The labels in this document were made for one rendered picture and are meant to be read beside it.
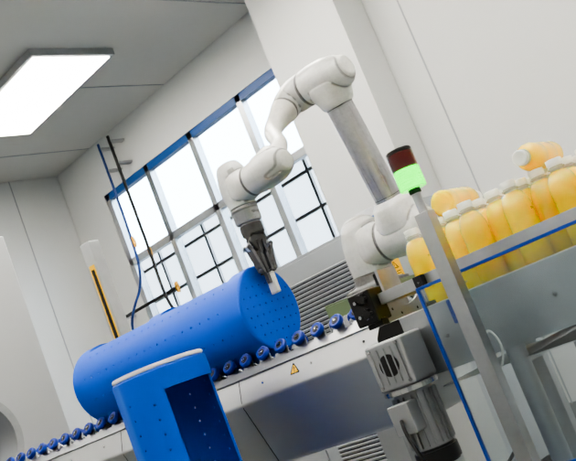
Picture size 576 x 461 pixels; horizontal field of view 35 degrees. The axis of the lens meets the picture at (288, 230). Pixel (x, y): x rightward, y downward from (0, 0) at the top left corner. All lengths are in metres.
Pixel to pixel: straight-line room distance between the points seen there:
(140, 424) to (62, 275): 5.84
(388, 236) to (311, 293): 1.63
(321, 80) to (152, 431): 1.35
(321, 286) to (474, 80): 1.64
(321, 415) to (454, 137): 3.22
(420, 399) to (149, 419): 0.77
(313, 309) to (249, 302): 2.02
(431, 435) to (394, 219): 1.14
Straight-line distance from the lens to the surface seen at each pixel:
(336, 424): 2.74
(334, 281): 4.70
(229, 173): 2.91
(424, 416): 2.27
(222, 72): 6.95
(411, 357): 2.25
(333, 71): 3.19
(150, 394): 2.58
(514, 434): 2.14
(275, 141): 2.94
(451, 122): 5.69
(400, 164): 2.14
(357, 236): 3.33
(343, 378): 2.63
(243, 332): 2.81
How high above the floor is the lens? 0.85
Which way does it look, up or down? 9 degrees up
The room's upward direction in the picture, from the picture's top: 22 degrees counter-clockwise
